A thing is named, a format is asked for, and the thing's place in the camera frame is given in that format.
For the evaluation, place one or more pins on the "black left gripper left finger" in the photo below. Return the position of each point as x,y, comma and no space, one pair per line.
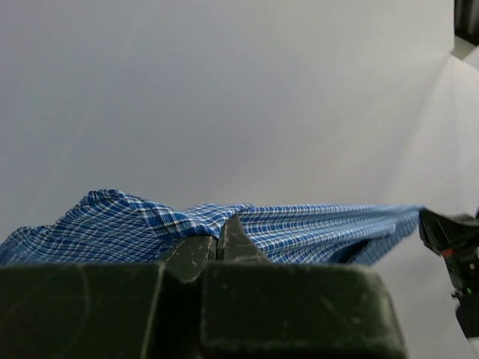
186,261

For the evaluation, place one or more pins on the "blue checked long sleeve shirt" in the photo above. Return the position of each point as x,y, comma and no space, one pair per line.
111,226

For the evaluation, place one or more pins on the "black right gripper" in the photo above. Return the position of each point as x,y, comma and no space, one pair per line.
455,240

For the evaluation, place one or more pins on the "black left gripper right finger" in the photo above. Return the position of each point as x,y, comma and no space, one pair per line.
235,246

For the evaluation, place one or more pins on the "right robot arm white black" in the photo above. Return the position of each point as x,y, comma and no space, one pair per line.
467,316

